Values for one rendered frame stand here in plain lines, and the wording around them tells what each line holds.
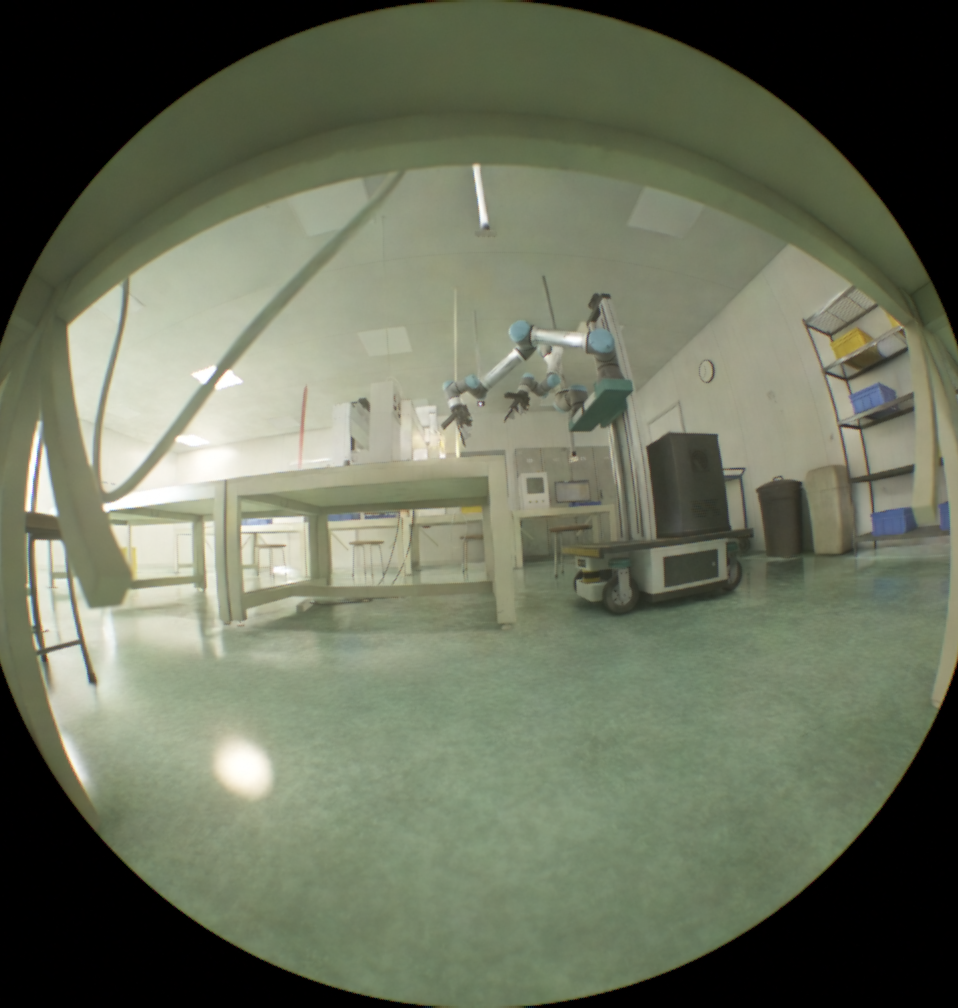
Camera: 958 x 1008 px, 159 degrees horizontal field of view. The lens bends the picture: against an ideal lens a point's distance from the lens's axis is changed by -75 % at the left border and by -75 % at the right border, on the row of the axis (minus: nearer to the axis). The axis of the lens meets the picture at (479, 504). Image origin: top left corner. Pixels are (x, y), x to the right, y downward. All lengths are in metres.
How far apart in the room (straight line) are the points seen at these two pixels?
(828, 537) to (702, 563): 1.69
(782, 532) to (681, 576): 1.83
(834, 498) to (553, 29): 3.05
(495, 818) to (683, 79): 0.82
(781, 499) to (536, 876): 3.18
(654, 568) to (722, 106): 1.53
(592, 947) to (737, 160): 0.75
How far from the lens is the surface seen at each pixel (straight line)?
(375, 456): 1.70
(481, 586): 2.03
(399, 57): 0.34
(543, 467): 6.04
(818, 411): 3.65
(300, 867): 0.51
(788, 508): 3.34
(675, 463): 1.79
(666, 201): 3.21
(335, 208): 2.97
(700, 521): 1.83
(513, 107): 0.36
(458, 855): 0.49
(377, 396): 1.81
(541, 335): 1.78
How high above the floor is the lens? 0.38
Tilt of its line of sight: 6 degrees up
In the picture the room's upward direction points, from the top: 4 degrees counter-clockwise
